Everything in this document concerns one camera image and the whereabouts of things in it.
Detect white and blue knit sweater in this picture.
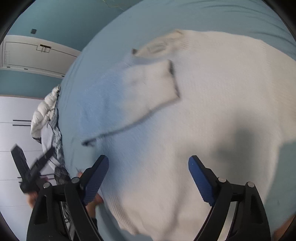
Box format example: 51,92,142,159
80,30,295,240

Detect grey patterned blanket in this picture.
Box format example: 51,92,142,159
40,122,70,176

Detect white braided pillow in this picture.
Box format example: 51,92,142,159
30,84,61,144

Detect white door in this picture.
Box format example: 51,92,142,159
1,35,80,79

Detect teal bed sheet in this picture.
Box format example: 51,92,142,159
58,1,295,240

